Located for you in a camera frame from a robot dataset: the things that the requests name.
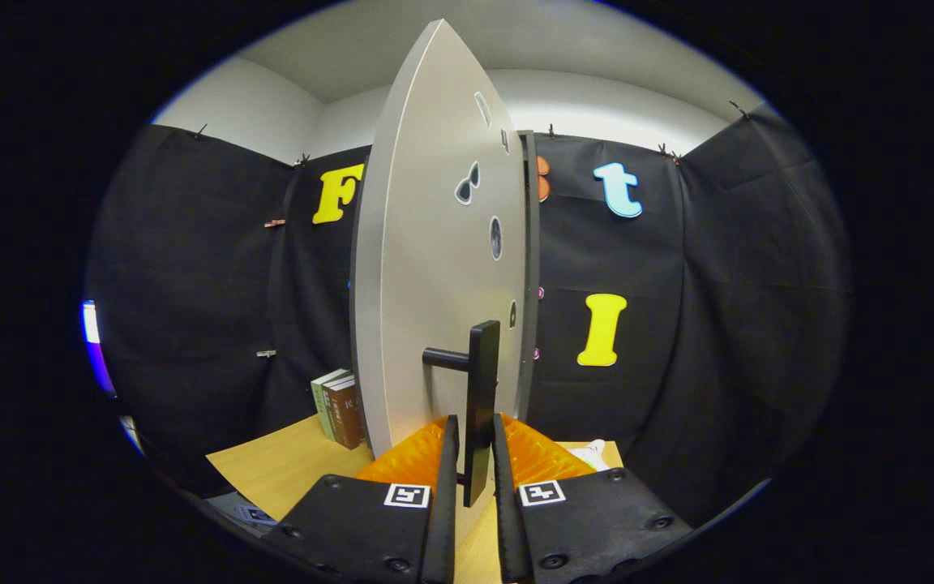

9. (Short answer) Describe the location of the pale green book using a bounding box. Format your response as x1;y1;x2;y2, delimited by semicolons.
311;369;352;443

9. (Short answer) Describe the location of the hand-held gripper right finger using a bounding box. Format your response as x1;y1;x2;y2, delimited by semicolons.
490;413;695;584

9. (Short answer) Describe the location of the black backdrop cloth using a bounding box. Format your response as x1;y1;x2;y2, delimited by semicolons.
86;101;853;528

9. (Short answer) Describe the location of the green and white plush toy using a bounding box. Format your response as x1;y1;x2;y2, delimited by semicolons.
568;439;612;472

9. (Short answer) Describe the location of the dark grey cabinet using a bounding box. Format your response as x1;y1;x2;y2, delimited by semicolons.
516;130;542;423

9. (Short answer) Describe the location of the printed paper sheet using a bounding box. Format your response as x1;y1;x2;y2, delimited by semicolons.
208;490;278;538

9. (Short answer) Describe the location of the beige cabinet door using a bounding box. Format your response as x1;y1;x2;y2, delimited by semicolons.
349;18;529;461

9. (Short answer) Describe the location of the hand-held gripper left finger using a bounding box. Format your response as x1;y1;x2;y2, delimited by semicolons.
263;414;461;584

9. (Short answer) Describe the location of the black door handle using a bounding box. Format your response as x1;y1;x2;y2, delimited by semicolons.
422;320;502;509

